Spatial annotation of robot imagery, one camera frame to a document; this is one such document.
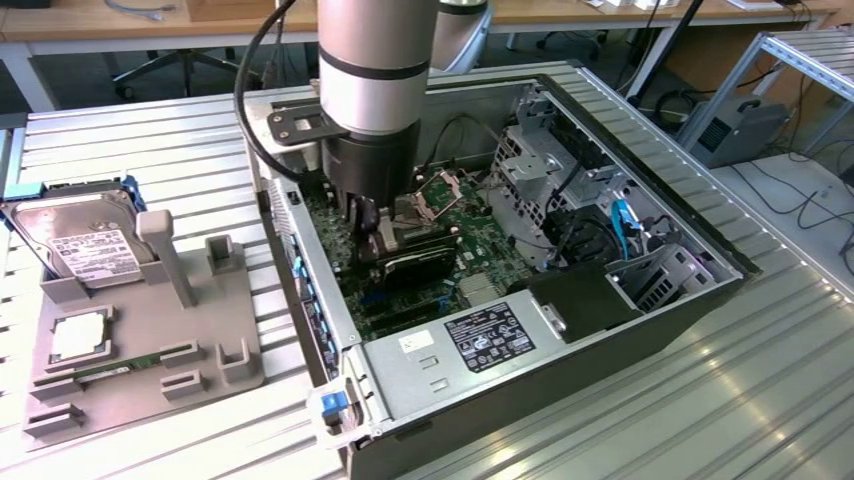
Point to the office chair base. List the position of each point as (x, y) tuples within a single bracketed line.
[(567, 36), (185, 60)]

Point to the silver metal drive cage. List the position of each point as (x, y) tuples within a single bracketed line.
[(527, 170)]

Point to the grey equipment box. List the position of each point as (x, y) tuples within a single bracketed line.
[(741, 135)]

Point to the green motherboard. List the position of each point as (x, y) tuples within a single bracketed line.
[(490, 245)]

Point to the black slanted pole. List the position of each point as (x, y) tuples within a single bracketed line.
[(667, 47)]

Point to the blue expansion slot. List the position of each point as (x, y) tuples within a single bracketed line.
[(370, 300)]

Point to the white box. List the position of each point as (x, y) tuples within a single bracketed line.
[(641, 4)]

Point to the grey power supply unit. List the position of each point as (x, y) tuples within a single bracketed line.
[(427, 380)]

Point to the cardboard box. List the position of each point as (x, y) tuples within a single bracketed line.
[(227, 10)]

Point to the wooden desk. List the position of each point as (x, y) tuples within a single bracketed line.
[(600, 19), (67, 25)]

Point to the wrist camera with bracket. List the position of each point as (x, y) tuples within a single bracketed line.
[(300, 125)]

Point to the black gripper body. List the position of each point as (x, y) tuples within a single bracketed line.
[(370, 165)]

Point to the graphics card with fan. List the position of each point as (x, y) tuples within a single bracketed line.
[(420, 270)]

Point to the aluminium profile frame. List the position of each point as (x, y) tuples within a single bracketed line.
[(821, 50)]

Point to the silver CPU chip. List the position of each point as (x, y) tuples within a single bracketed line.
[(80, 335)]

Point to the perforated metal disk bay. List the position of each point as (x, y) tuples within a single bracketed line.
[(661, 285)]

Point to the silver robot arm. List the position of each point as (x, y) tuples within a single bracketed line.
[(374, 90)]

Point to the open socket cover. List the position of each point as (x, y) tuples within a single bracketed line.
[(423, 205)]

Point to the green RAM stick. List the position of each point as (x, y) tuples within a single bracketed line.
[(120, 369), (443, 242)]

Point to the blue case latch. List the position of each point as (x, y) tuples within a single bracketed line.
[(332, 404)]

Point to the short black expansion slot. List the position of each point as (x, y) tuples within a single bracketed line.
[(376, 311)]

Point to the grey parts rack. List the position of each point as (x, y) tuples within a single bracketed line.
[(167, 345)]

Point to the CPU socket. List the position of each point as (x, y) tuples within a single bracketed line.
[(414, 220)]

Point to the black plastic shroud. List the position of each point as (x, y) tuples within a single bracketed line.
[(574, 300)]

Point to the blue disk caddy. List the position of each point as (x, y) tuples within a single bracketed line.
[(23, 192)]

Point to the open black PC case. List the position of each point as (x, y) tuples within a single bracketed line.
[(534, 400)]

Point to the silver hard disk drive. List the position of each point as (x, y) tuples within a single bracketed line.
[(40, 220)]

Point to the long black expansion slot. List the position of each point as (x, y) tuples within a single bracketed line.
[(407, 313), (410, 324)]

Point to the silver chipset heatsink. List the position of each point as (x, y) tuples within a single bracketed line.
[(480, 291)]

